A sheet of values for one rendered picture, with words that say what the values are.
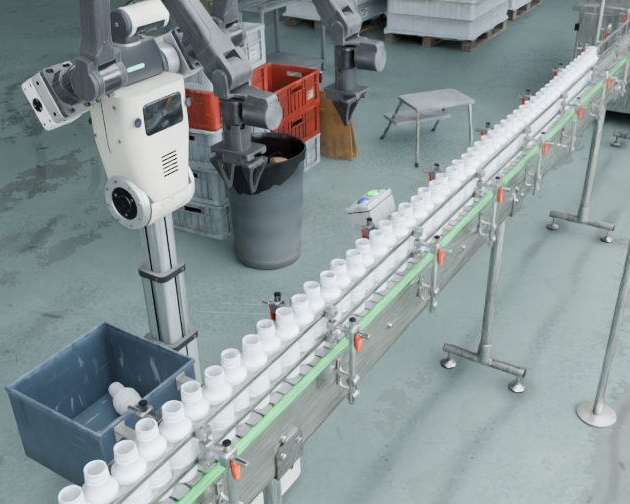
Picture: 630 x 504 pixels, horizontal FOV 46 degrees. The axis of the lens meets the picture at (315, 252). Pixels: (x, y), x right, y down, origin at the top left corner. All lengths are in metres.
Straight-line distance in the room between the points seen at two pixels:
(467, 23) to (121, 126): 6.46
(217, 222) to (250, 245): 0.41
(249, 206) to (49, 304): 1.13
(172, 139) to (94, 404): 0.74
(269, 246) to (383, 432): 1.34
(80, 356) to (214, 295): 1.90
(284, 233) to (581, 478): 1.89
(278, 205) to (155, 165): 1.85
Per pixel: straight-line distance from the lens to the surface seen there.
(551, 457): 3.02
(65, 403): 2.05
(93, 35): 1.72
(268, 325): 1.59
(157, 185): 2.04
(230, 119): 1.53
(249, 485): 1.63
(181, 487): 1.48
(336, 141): 5.33
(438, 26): 8.29
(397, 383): 3.24
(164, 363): 1.94
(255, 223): 3.86
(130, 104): 1.94
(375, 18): 9.24
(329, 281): 1.71
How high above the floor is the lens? 2.06
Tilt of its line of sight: 30 degrees down
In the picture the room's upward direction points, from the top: 1 degrees counter-clockwise
